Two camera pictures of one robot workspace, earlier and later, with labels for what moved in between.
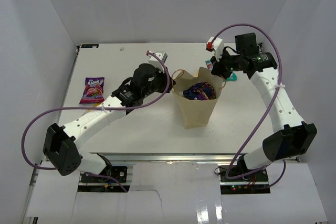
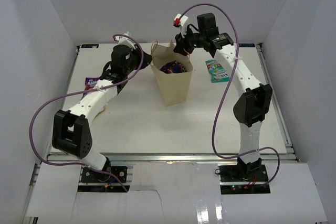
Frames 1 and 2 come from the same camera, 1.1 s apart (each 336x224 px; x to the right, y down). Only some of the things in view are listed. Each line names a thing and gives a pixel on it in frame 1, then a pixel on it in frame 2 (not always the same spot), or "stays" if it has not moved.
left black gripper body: (160, 84) -> (134, 60)
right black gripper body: (228, 63) -> (190, 41)
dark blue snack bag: (203, 91) -> (174, 66)
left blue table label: (89, 45) stays
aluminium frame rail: (164, 158) stays
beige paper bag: (196, 113) -> (174, 87)
